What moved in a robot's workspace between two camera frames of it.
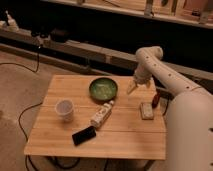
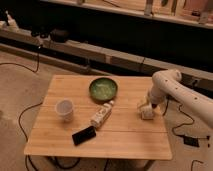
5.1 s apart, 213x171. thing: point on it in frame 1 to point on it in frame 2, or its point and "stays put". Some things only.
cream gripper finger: x=131 y=86 to x=144 y=102
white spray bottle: x=12 y=24 stays put
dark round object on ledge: x=60 y=36 stays put
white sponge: x=147 y=110 stays put
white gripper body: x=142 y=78 to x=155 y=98
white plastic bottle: x=102 y=114 stays put
